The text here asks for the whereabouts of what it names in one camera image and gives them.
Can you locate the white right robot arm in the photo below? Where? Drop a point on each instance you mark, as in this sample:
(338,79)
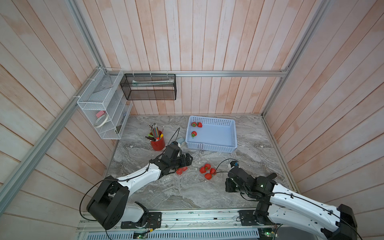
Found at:
(279,205)

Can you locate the pink sticky note pad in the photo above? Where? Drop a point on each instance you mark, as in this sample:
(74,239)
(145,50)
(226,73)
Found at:
(99,114)

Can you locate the white wire mesh shelf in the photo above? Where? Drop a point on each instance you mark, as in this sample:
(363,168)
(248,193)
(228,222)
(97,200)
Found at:
(102,92)

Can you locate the black mesh wall basket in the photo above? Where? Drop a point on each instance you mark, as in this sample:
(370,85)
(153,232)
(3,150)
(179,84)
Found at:
(151,87)

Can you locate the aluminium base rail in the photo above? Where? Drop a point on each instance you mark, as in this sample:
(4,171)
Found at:
(194,219)

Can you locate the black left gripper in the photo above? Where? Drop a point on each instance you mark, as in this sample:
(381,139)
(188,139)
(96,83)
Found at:
(188,161)

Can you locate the light blue perforated plastic basket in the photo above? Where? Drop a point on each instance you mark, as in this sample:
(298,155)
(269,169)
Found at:
(217,135)

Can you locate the white tape roll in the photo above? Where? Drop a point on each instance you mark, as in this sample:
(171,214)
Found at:
(101,121)

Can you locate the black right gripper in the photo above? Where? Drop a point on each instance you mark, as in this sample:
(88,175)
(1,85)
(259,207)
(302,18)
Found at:
(227,185)

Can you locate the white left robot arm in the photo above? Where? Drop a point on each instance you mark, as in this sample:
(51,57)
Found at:
(109,203)

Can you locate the red metal pencil bucket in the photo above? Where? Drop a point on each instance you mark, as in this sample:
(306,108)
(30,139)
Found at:
(160,144)

